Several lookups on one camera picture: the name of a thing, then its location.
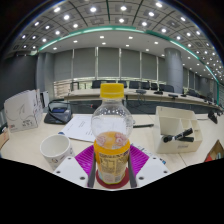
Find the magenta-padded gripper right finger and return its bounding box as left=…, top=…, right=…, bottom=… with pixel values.
left=128, top=144, right=172, bottom=188

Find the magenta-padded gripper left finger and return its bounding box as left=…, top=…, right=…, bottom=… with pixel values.
left=53, top=144, right=97, bottom=189

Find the clear yellow-capped drink bottle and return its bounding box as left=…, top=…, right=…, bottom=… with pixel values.
left=90, top=83, right=134, bottom=185

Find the white patterned paper cup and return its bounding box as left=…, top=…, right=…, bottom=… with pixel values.
left=39, top=133, right=75, bottom=171

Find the white printed paper sheet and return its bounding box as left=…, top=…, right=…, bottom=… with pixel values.
left=59, top=114, right=101, bottom=143

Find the black stapler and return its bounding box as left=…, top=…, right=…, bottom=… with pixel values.
left=162, top=127, right=195, bottom=144

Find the black pen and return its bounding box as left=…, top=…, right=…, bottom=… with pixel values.
left=133, top=123, right=155, bottom=129

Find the flat round red coaster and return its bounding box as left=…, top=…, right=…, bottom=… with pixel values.
left=95, top=166, right=130, bottom=190

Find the white desk organizer tray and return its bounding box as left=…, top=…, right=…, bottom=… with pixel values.
left=152, top=105, right=204, bottom=154

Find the black desk phone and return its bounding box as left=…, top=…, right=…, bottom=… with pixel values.
left=43, top=100, right=73, bottom=126

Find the long curved conference desk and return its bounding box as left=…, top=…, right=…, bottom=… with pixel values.
left=63, top=87, right=224, bottom=116

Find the white printed cardboard box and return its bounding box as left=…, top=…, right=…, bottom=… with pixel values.
left=3, top=88, right=44, bottom=133

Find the black oblong device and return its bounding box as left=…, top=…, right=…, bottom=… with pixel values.
left=207, top=110, right=219, bottom=125

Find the black office chairs group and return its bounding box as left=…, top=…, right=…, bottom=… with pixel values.
left=91, top=79, right=214, bottom=99

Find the grey round column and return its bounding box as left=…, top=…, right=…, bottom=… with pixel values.
left=164, top=47, right=185, bottom=94

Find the ceiling lights group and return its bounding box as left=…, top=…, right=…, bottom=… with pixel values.
left=16, top=0, right=224, bottom=81

